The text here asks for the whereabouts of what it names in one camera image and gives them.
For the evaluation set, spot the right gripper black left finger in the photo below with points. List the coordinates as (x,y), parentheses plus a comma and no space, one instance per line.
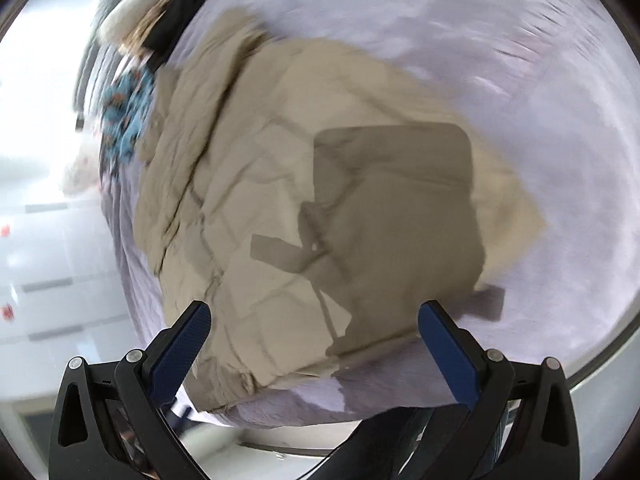
(85,443)

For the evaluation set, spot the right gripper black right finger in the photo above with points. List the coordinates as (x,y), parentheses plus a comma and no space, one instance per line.
(543,442)

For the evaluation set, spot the beige puffer jacket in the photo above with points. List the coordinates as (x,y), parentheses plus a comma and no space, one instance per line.
(313,197)

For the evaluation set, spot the white wardrobe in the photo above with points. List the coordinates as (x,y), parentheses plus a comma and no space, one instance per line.
(60,290)

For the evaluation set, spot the white floral pillow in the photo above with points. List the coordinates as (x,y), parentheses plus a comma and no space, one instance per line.
(83,174)

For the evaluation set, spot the blue monkey print pajamas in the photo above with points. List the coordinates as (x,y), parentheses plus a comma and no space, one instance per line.
(125,106)

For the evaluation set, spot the lavender fleece bed blanket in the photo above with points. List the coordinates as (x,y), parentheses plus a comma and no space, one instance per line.
(553,87)

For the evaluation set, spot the cream striped knit garment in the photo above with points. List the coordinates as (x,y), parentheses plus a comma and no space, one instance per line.
(132,45)

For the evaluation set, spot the cream round textured pillow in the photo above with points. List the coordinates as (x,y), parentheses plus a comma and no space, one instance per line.
(122,20)

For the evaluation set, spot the black folded garment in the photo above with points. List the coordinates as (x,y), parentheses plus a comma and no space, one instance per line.
(167,31)

